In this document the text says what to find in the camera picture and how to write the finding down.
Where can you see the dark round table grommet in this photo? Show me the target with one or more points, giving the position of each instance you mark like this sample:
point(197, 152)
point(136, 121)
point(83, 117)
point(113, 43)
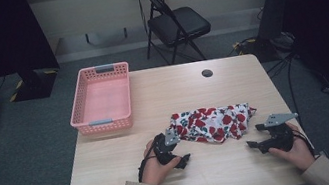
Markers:
point(207, 72)

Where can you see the black yellow striped floor base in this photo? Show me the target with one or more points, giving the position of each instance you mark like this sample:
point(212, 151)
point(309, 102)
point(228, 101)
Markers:
point(246, 45)

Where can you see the black folding chair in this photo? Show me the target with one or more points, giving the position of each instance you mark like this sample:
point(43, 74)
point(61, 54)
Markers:
point(179, 24)

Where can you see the pink plastic basket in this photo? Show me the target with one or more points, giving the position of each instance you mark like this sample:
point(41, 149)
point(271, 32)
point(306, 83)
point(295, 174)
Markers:
point(103, 99)

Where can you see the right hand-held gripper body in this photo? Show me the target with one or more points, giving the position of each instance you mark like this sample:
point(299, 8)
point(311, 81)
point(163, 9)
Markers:
point(280, 140)

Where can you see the black stand base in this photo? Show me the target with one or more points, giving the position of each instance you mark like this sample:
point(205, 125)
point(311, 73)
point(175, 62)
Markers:
point(34, 85)

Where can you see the person's right hand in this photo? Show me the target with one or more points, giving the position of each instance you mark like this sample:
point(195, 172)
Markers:
point(296, 155)

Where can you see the person's left hand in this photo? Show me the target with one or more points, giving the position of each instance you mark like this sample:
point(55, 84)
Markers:
point(153, 172)

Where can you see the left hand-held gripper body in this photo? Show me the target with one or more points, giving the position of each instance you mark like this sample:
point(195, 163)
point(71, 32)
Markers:
point(162, 148)

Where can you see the red floral white shirt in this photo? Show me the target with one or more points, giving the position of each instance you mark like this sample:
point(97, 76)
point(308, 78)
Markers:
point(215, 124)

